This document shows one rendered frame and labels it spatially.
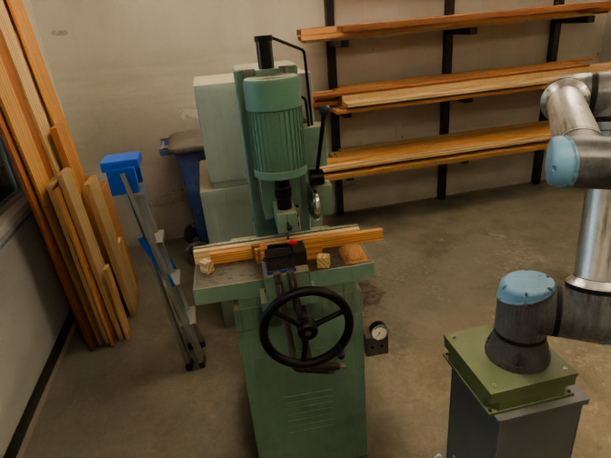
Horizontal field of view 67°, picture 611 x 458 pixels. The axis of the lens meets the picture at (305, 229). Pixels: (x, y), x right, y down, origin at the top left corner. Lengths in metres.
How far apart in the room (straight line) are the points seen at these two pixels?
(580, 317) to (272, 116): 1.04
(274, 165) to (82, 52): 2.65
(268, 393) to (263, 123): 0.97
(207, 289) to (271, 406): 0.55
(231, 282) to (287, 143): 0.48
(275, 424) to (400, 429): 0.60
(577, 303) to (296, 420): 1.06
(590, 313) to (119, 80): 3.36
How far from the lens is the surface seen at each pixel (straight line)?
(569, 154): 0.91
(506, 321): 1.51
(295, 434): 1.97
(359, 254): 1.58
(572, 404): 1.68
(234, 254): 1.64
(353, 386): 1.85
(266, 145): 1.45
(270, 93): 1.41
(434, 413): 2.31
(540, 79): 4.20
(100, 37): 3.88
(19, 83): 2.96
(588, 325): 1.50
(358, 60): 4.03
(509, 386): 1.54
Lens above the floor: 1.66
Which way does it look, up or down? 24 degrees down
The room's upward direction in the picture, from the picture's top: 5 degrees counter-clockwise
